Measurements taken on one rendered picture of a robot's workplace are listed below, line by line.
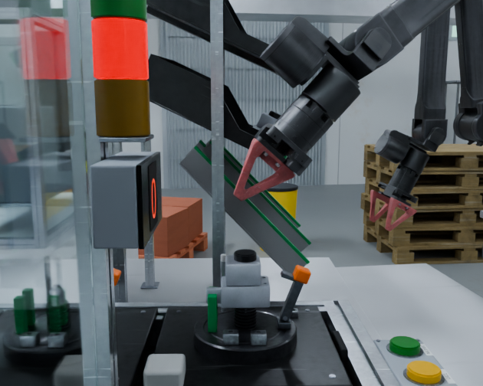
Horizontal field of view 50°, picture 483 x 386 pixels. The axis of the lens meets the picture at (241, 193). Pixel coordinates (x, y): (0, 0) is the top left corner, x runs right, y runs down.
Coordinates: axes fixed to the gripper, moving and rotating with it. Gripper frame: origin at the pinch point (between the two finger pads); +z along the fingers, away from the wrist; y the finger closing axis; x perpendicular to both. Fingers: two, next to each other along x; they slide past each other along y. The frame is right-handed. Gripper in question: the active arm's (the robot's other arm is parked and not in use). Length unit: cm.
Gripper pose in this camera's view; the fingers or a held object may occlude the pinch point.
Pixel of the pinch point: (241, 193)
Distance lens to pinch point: 68.3
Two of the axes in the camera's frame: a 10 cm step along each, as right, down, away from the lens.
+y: 0.3, 1.5, -9.9
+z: -6.6, 7.4, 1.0
